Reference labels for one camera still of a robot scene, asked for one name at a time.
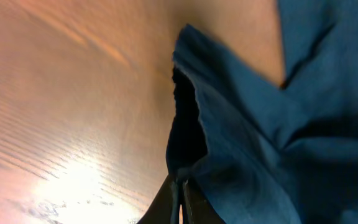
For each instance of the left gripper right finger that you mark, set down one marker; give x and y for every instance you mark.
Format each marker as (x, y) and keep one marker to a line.
(196, 208)

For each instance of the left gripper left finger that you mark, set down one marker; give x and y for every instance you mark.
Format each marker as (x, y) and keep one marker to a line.
(164, 208)

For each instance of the navy blue shorts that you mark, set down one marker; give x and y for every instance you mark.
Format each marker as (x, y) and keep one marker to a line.
(262, 154)

